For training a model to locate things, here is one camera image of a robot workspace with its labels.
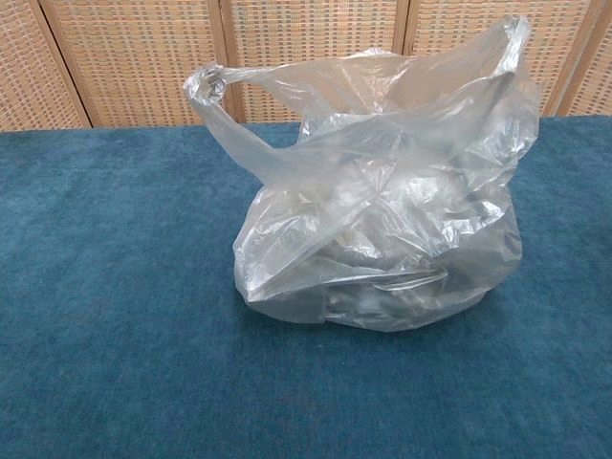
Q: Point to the clear plastic bag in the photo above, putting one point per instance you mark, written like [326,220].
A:
[382,229]

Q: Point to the blue table cloth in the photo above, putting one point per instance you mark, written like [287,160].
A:
[119,287]

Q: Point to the woven bamboo folding screen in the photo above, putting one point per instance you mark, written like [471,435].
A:
[134,57]

